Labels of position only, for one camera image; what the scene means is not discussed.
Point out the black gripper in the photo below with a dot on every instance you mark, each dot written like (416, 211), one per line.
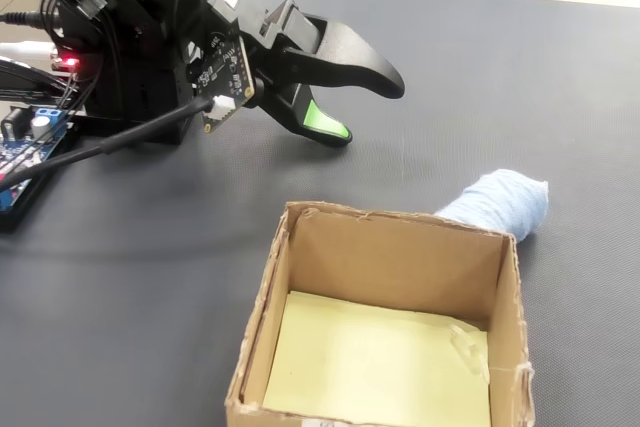
(280, 27)

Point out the blue yarn block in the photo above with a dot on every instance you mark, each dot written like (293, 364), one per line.
(500, 202)

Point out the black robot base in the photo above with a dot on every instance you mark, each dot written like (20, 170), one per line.
(145, 112)

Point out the open cardboard box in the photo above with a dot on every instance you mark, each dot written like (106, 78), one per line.
(400, 267)

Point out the small board with red light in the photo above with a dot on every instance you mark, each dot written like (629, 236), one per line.
(67, 63)

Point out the yellow paper sheet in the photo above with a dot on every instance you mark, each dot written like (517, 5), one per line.
(370, 362)

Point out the black power plug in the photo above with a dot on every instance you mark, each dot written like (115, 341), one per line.
(25, 18)

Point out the blue controller circuit board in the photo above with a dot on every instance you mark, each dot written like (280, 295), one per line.
(20, 152)

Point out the blue electronics board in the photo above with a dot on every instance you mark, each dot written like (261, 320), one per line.
(10, 223)

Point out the black camera circuit board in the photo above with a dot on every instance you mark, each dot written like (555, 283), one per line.
(225, 77)

